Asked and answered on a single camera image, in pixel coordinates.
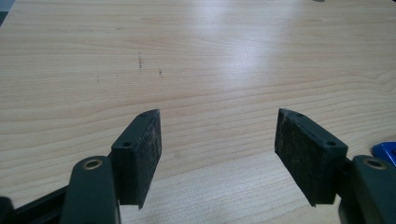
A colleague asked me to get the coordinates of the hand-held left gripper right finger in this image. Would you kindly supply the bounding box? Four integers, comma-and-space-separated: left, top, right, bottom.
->
274, 107, 349, 207

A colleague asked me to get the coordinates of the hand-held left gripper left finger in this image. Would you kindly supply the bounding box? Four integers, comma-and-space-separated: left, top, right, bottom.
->
110, 108, 163, 210

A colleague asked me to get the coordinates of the blue stapler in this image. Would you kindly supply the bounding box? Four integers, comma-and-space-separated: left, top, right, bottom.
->
371, 141, 396, 167

